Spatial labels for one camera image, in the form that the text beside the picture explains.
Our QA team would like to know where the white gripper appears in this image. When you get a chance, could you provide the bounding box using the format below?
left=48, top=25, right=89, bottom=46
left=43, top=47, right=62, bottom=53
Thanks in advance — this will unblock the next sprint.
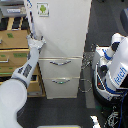
left=27, top=35, right=46, bottom=50

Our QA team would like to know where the white fridge door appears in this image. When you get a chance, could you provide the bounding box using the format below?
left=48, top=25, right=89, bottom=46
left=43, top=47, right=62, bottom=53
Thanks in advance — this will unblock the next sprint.
left=23, top=0, right=93, bottom=59

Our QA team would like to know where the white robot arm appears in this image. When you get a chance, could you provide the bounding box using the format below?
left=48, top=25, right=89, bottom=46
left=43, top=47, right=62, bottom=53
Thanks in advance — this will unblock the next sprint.
left=0, top=35, right=46, bottom=128

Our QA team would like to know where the white robot base edge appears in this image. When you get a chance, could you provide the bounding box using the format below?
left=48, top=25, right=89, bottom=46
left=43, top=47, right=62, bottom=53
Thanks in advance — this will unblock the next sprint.
left=37, top=115, right=101, bottom=128

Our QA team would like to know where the upper fridge drawer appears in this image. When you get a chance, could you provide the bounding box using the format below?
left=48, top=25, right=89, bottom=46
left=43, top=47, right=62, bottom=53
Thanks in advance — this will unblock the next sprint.
left=39, top=58, right=82, bottom=79

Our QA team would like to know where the fridge drawer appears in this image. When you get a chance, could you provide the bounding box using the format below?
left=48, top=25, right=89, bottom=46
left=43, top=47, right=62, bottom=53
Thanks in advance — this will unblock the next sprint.
left=44, top=78, right=79, bottom=99
left=39, top=58, right=82, bottom=79

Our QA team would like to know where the lower fridge drawer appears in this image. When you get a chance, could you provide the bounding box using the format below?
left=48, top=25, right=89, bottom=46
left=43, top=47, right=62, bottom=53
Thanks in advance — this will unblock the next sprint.
left=44, top=78, right=79, bottom=99

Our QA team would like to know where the wooden drawer cabinet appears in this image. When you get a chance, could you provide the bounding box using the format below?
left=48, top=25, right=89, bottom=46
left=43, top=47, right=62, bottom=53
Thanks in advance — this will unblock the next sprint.
left=0, top=16, right=46, bottom=99

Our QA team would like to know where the white refrigerator body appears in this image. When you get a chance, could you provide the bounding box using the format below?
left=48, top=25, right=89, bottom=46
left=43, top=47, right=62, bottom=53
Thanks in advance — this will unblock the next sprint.
left=23, top=0, right=93, bottom=100

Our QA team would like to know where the green android sticker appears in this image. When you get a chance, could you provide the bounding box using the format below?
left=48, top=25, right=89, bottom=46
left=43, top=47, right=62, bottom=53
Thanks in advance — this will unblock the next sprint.
left=37, top=3, right=49, bottom=17

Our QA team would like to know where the grey box on cabinet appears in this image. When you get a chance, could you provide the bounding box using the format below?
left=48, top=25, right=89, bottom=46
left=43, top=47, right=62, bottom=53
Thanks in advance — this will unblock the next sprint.
left=0, top=5, right=26, bottom=17

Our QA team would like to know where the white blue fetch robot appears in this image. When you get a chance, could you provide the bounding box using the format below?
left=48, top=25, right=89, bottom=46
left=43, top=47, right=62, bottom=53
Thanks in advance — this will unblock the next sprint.
left=92, top=33, right=128, bottom=106

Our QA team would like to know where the grey coiled cable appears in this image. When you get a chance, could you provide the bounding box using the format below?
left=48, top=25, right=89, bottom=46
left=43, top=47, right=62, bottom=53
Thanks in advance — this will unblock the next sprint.
left=78, top=43, right=98, bottom=94

